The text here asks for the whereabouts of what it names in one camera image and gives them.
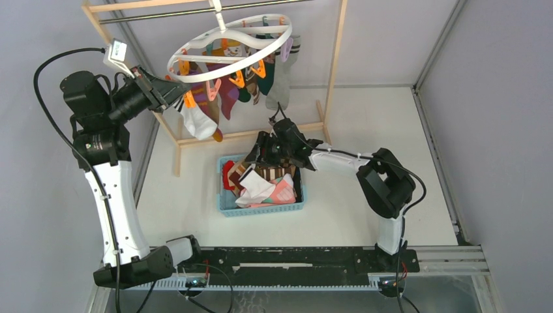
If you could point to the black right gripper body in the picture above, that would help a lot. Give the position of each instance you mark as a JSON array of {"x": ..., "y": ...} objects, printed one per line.
[{"x": 274, "y": 151}]

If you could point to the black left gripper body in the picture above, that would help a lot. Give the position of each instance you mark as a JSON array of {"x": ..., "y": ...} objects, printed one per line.
[{"x": 150, "y": 89}]

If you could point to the orange clothespin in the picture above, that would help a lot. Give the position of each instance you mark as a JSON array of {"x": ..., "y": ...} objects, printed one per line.
[
  {"x": 237, "y": 79},
  {"x": 189, "y": 100}
]

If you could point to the white black striped sock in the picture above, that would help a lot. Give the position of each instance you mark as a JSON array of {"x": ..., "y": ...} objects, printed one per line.
[{"x": 195, "y": 120}]

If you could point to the purple striped sock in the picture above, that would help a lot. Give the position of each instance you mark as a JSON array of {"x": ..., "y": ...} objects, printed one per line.
[{"x": 208, "y": 107}]

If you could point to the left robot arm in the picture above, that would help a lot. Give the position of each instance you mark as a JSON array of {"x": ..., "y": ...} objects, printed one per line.
[{"x": 100, "y": 143}]

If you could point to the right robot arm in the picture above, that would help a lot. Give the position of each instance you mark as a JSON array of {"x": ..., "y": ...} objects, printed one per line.
[{"x": 387, "y": 186}]

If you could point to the white round sock hanger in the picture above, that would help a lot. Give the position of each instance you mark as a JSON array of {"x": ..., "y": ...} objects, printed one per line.
[{"x": 230, "y": 47}]

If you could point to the brown white striped sock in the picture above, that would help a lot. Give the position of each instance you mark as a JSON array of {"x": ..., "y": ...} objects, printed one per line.
[{"x": 272, "y": 173}]

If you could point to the red sock in basket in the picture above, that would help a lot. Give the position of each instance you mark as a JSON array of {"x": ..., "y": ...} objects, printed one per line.
[{"x": 226, "y": 169}]

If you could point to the pink sock in basket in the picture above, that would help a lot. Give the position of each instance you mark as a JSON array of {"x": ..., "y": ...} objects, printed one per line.
[{"x": 284, "y": 193}]

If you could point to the pink clothespin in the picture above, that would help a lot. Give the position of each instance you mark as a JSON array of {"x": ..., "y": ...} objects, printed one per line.
[{"x": 212, "y": 89}]

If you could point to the grey striped hanging sock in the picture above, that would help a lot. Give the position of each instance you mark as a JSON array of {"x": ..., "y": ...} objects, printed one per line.
[{"x": 279, "y": 93}]

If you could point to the green christmas hanging sock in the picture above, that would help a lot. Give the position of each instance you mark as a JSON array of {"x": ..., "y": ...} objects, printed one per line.
[{"x": 265, "y": 84}]

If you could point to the red sock purple toe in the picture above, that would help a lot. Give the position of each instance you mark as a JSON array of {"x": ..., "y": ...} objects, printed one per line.
[{"x": 229, "y": 94}]

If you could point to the light blue plastic basket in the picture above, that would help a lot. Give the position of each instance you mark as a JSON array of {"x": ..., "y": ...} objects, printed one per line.
[{"x": 226, "y": 199}]

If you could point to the purple clothespin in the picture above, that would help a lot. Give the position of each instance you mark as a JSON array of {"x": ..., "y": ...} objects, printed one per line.
[{"x": 285, "y": 49}]

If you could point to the metal hanging rod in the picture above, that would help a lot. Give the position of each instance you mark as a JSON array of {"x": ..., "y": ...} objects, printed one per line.
[{"x": 196, "y": 11}]

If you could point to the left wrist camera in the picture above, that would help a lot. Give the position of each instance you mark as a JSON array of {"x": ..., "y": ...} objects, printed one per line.
[{"x": 114, "y": 57}]

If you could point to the wooden drying rack frame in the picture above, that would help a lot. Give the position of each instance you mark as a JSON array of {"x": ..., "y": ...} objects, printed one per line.
[{"x": 91, "y": 11}]

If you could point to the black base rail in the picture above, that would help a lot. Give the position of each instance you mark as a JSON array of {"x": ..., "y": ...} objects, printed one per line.
[{"x": 298, "y": 267}]

